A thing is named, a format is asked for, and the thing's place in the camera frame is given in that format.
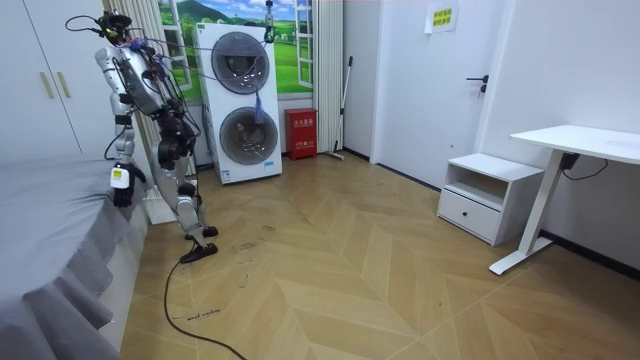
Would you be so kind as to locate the black desk control box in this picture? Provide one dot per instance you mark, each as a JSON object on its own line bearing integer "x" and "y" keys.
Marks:
{"x": 569, "y": 161}

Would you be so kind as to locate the white paper sign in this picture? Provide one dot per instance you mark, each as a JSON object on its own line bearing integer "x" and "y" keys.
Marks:
{"x": 441, "y": 17}

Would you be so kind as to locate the robot legs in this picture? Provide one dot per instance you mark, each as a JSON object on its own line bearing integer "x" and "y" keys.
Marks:
{"x": 182, "y": 205}

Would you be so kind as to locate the robot body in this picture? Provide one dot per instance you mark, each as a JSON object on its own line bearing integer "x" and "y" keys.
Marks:
{"x": 137, "y": 80}

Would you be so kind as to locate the white nightstand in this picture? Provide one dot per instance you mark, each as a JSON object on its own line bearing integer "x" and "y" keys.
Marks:
{"x": 480, "y": 215}

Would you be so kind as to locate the landscape window wall poster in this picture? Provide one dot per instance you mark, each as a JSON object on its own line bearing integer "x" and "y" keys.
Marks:
{"x": 290, "y": 60}

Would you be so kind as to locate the white desk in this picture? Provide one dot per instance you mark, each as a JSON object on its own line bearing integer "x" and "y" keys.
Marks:
{"x": 575, "y": 140}

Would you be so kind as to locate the red fire equipment box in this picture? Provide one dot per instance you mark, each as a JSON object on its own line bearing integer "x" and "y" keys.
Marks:
{"x": 301, "y": 132}

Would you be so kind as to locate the white washing machine tower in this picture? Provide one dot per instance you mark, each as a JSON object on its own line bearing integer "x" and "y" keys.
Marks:
{"x": 272, "y": 75}

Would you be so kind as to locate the white door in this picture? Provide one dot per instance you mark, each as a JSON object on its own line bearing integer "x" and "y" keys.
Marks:
{"x": 425, "y": 100}

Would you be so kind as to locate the grey bed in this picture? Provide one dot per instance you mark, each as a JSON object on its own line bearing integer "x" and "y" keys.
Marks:
{"x": 45, "y": 225}

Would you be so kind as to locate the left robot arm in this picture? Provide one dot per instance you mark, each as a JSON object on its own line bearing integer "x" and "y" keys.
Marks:
{"x": 123, "y": 142}

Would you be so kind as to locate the white ribbed floor mat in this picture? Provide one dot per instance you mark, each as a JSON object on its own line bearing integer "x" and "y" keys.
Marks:
{"x": 157, "y": 207}

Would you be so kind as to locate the white wardrobe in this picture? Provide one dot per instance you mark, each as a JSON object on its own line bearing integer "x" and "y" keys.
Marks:
{"x": 30, "y": 100}

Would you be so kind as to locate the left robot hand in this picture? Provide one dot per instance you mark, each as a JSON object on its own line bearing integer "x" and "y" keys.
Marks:
{"x": 122, "y": 187}

